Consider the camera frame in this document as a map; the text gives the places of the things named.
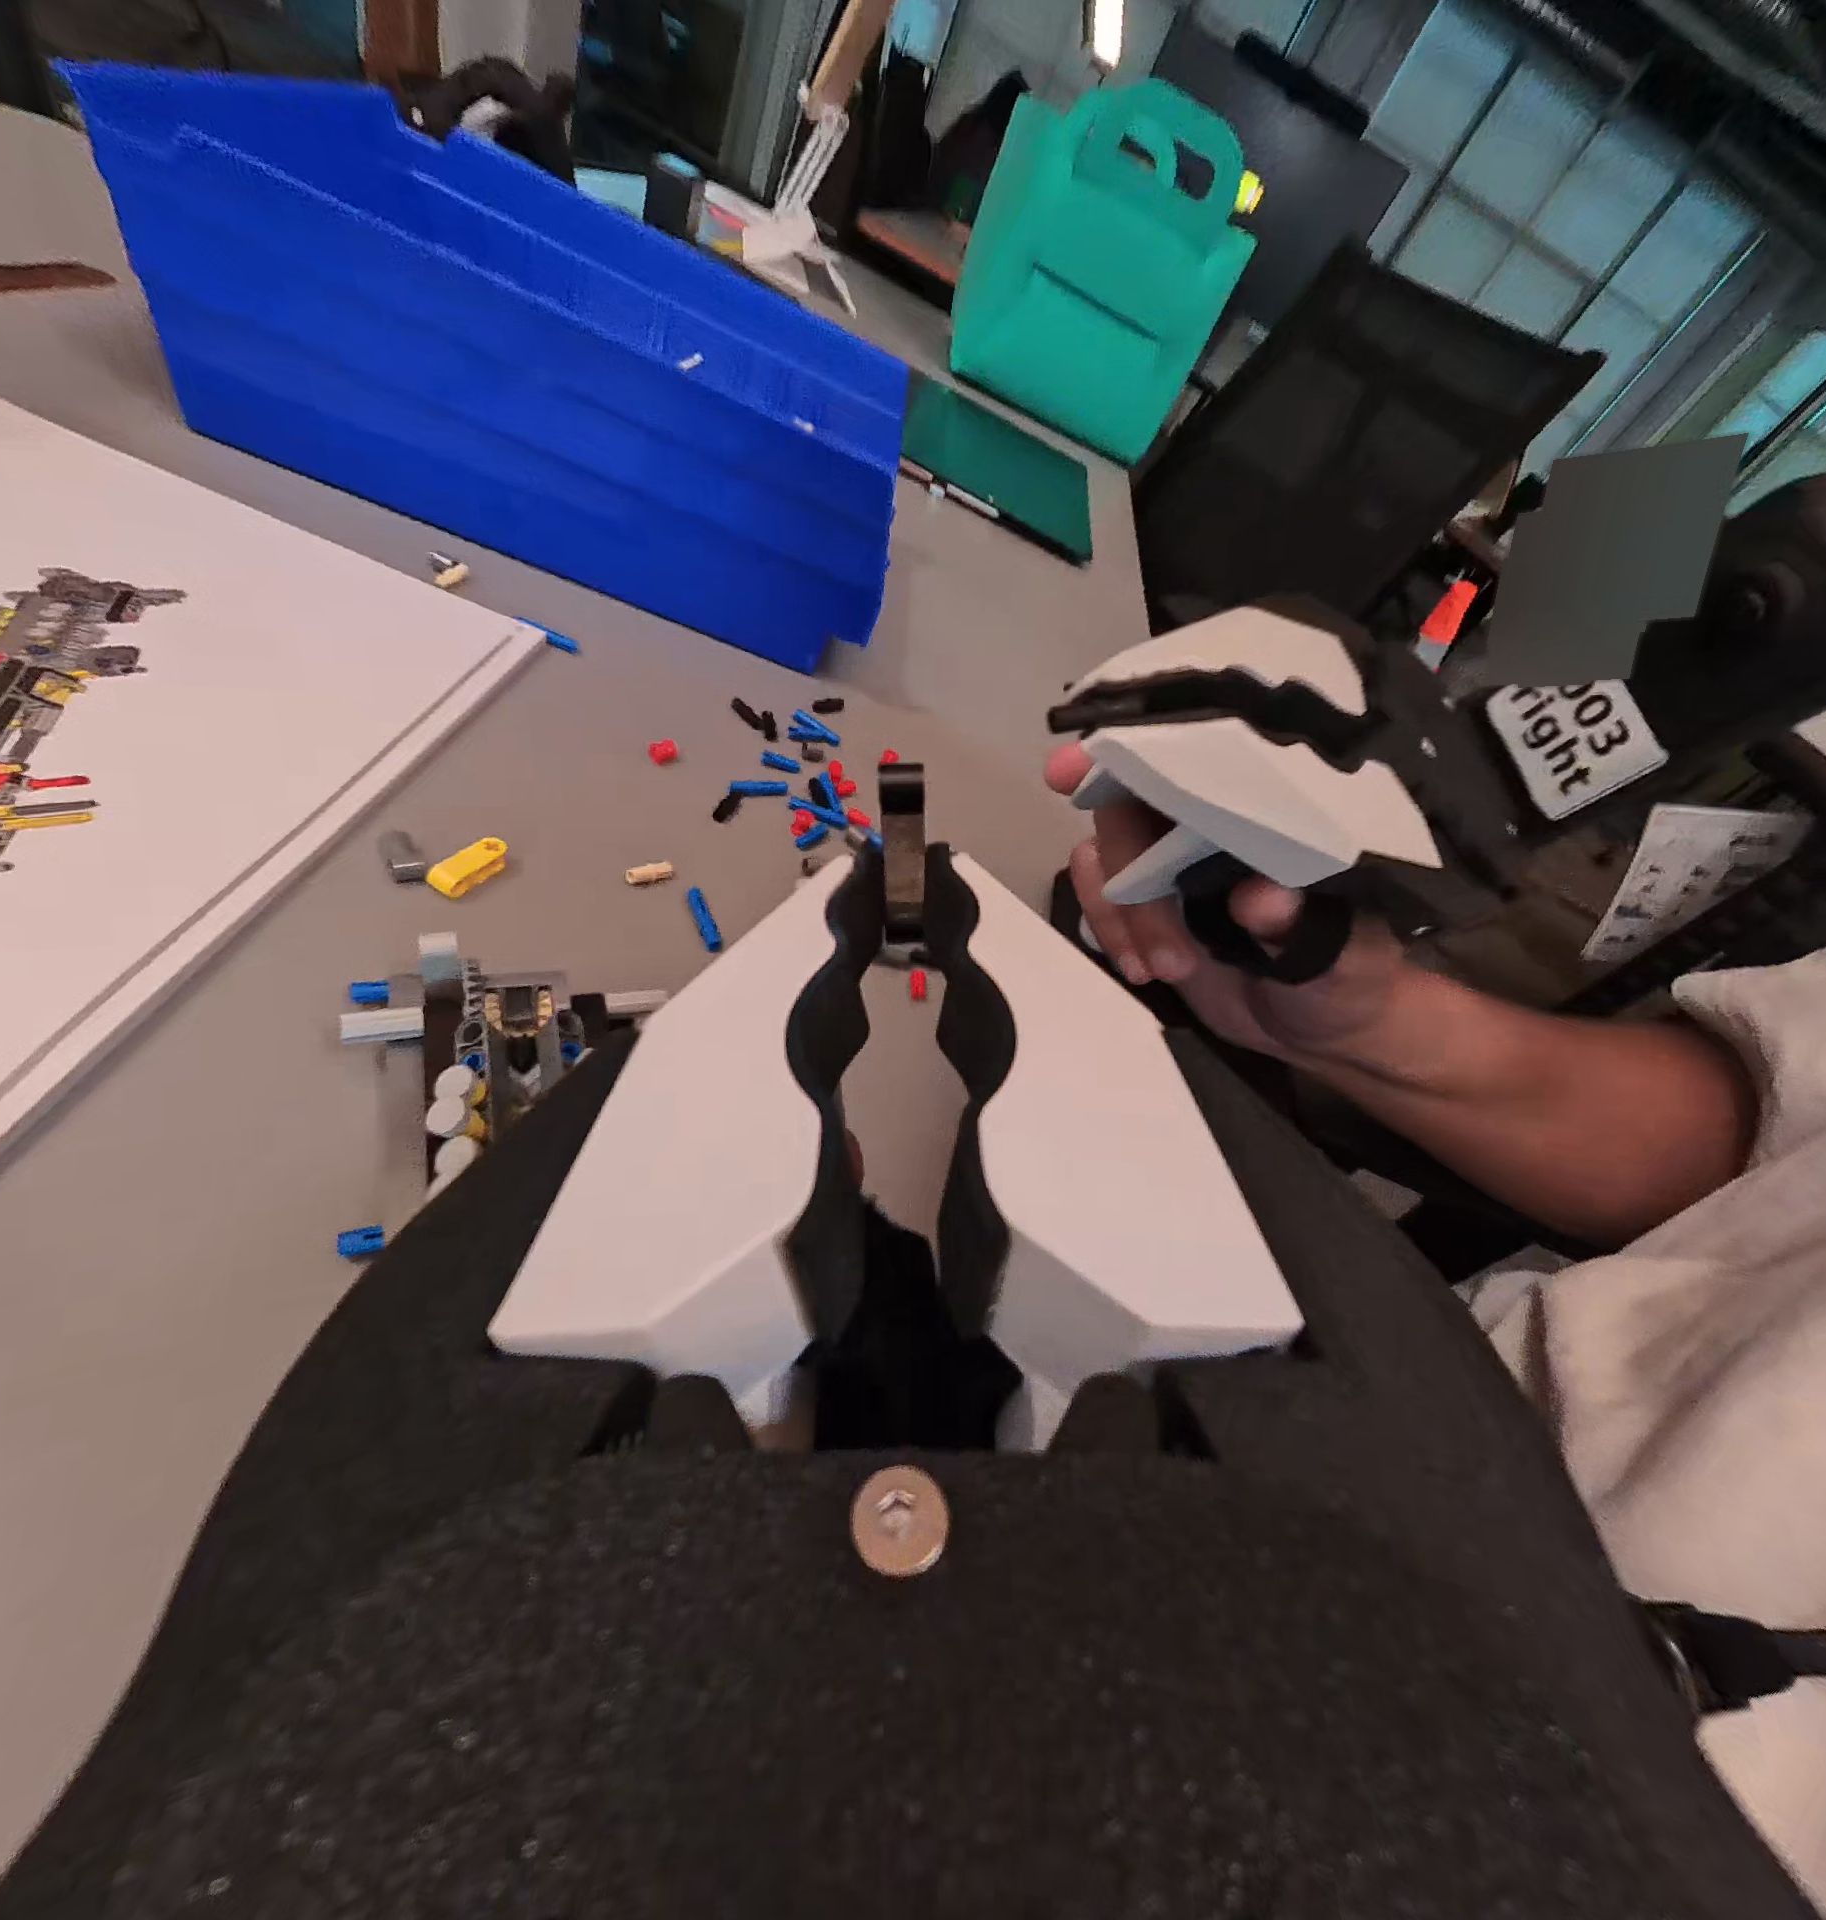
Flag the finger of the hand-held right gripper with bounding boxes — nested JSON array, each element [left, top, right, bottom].
[[1044, 604, 1383, 746], [1071, 715, 1442, 910]]

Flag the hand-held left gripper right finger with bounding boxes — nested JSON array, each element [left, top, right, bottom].
[[932, 847, 1304, 1453]]

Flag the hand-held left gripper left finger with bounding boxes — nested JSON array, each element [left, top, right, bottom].
[[485, 851, 932, 1453]]

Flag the lego car chassis assembly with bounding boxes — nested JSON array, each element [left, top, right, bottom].
[[332, 931, 677, 1258]]

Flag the black angled lego beam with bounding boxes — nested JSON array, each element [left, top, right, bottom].
[[871, 760, 932, 968]]

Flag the white lego instruction booklet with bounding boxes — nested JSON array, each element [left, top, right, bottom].
[[0, 391, 549, 1197]]

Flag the person's right forearm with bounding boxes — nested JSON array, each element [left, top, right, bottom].
[[1344, 960, 1763, 1249]]

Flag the scattered loose lego pieces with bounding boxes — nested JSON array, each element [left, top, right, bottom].
[[647, 692, 907, 858]]

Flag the person's right hand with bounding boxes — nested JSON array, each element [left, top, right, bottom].
[[1042, 741, 1437, 1056]]

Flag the black mesh office chair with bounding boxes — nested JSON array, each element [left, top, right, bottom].
[[1131, 240, 1604, 634]]

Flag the teal tote bag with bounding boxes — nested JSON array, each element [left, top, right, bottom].
[[950, 77, 1267, 468]]

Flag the white folding tablet stand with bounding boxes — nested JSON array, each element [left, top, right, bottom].
[[766, 83, 868, 310]]

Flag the person's white shirt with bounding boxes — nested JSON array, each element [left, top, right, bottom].
[[1466, 938, 1826, 1920]]

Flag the blue plastic bin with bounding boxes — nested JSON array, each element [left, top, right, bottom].
[[52, 57, 913, 675]]

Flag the black bundled object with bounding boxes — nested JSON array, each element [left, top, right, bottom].
[[393, 57, 576, 184]]

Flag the black badge reel lanyard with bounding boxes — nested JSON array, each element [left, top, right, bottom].
[[1634, 1596, 1826, 1717]]

